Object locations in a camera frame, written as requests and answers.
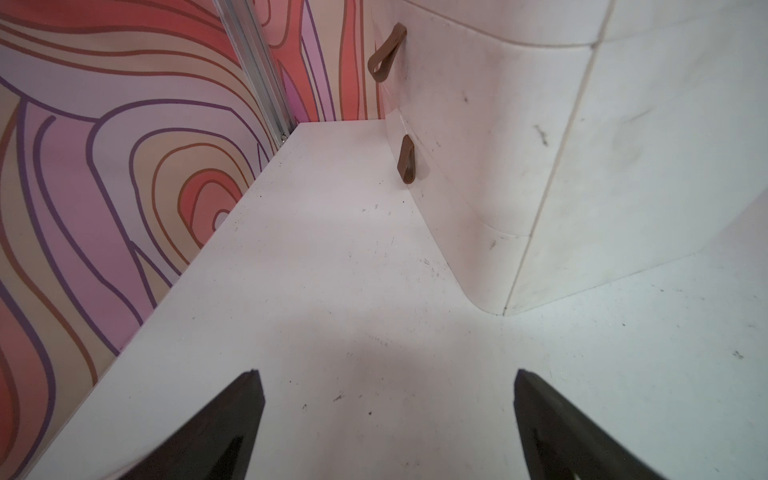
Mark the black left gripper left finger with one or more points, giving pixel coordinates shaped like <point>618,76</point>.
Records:
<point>216,443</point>

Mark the brown upper drawer pull tab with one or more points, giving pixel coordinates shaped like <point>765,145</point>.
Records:
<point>381,61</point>

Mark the brown lower drawer pull tab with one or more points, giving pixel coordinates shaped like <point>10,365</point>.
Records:
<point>406,165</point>

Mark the brown drawer pull tab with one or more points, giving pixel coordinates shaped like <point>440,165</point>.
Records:
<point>406,165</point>
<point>381,61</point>

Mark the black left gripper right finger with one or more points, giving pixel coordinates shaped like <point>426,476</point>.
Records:
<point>560,442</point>

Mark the white drawer cabinet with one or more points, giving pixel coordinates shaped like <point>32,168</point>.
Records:
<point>562,145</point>

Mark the aluminium frame post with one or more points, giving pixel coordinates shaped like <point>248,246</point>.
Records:
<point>249,43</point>

